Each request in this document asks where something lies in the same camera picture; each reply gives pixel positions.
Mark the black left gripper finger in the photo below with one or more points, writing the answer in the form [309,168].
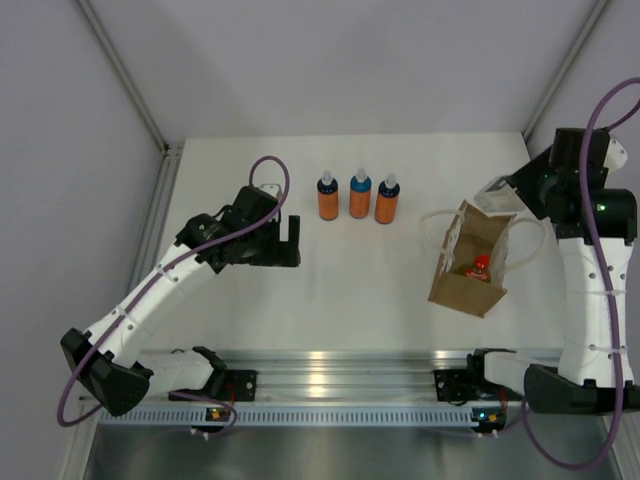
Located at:
[289,253]
[289,229]

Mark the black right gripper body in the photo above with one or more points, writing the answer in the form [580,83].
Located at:
[533,183]

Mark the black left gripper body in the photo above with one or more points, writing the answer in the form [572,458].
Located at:
[263,244]

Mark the orange bottle dark blue cap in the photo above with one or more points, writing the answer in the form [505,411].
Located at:
[328,196]

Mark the orange bottle light blue cap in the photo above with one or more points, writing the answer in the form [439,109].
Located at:
[360,194]

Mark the orange bottle navy cap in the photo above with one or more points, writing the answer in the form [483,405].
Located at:
[387,200]

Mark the yellow bottle red cap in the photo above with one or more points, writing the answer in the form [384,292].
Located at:
[478,269]

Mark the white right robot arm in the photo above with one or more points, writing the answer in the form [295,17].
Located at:
[595,228]

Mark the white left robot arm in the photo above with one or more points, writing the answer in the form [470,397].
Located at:
[108,356]

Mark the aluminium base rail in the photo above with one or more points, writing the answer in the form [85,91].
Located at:
[340,372]

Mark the white slotted cable duct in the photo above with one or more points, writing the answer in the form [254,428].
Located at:
[263,416]

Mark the aluminium left frame post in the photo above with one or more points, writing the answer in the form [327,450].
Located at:
[91,18]

